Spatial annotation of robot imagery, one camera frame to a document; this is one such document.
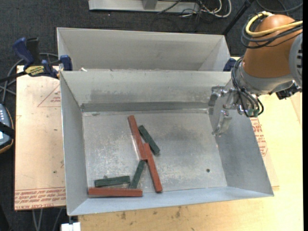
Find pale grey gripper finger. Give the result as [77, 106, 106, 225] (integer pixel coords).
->
[221, 110, 233, 132]
[211, 116, 225, 137]

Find grey metal bin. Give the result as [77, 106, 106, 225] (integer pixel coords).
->
[56, 27, 275, 217]

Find dark green flat block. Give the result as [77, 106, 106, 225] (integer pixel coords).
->
[138, 125, 161, 155]
[94, 175, 131, 188]
[129, 160, 146, 190]

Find red-brown flat block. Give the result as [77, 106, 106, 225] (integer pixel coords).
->
[143, 142, 164, 193]
[127, 115, 148, 161]
[87, 187, 143, 198]

